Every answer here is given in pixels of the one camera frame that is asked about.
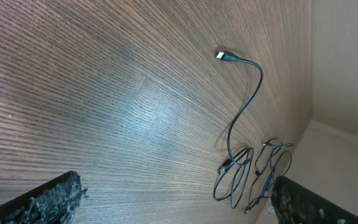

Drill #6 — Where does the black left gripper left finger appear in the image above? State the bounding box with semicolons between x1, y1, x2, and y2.
0;171;87;224

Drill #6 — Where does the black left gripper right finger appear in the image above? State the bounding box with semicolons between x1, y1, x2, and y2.
270;175;358;224

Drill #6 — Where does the black cable bundle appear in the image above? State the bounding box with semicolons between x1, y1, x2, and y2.
212;51;265;210

